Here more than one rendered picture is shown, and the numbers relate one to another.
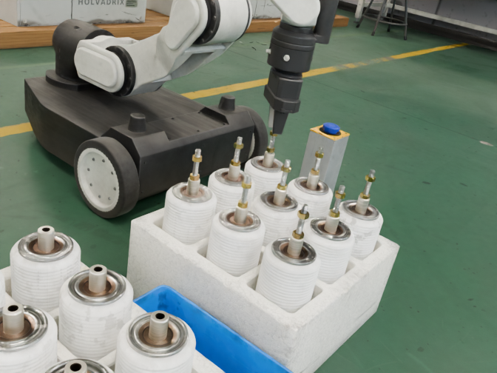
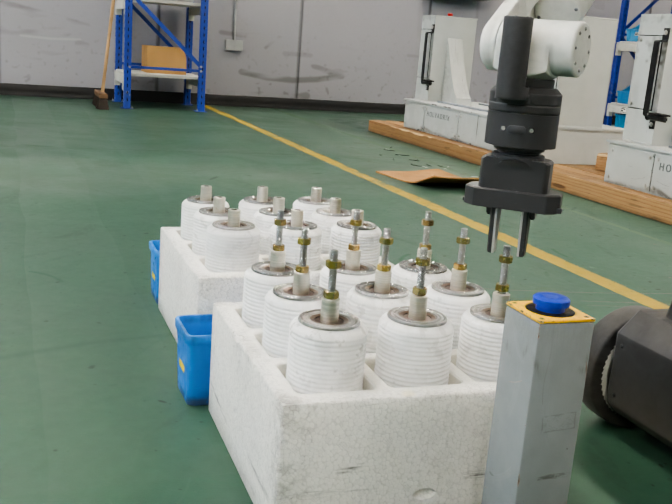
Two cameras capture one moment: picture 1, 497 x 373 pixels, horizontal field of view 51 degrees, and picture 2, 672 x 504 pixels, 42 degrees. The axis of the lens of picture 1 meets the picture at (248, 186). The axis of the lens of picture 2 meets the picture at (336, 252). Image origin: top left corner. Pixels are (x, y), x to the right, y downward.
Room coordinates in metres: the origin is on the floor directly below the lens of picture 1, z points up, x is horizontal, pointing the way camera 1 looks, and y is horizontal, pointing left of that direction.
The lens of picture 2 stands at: (1.50, -1.05, 0.58)
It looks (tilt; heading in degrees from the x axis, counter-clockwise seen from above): 14 degrees down; 125
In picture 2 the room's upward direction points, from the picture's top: 4 degrees clockwise
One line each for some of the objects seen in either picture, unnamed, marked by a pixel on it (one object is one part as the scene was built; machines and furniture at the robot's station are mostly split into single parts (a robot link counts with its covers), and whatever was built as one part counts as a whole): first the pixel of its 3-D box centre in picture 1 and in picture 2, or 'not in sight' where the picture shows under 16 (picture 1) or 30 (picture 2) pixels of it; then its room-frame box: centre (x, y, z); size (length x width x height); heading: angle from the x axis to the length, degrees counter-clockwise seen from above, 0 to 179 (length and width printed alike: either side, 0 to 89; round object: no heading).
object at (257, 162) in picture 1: (267, 164); (498, 314); (1.05, -0.03, 0.25); 0.08 x 0.08 x 0.01
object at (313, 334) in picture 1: (263, 269); (371, 398); (0.89, -0.06, 0.09); 0.39 x 0.39 x 0.18; 56
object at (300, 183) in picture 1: (311, 186); (417, 317); (0.99, -0.13, 0.25); 0.08 x 0.08 x 0.01
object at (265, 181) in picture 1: (259, 200); (490, 379); (1.05, -0.03, 0.16); 0.10 x 0.10 x 0.18
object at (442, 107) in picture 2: not in sight; (509, 79); (-0.71, 3.68, 0.45); 1.61 x 0.57 x 0.74; 147
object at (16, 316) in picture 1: (13, 319); (278, 205); (0.45, 0.24, 0.26); 0.02 x 0.02 x 0.03
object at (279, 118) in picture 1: (279, 121); (491, 227); (1.03, -0.04, 0.36); 0.03 x 0.02 x 0.06; 106
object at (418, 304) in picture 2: (312, 180); (418, 307); (0.99, -0.13, 0.26); 0.02 x 0.02 x 0.03
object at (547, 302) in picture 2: (330, 129); (550, 305); (1.17, -0.16, 0.32); 0.04 x 0.04 x 0.02
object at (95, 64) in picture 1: (123, 64); not in sight; (1.51, 0.43, 0.28); 0.21 x 0.20 x 0.13; 57
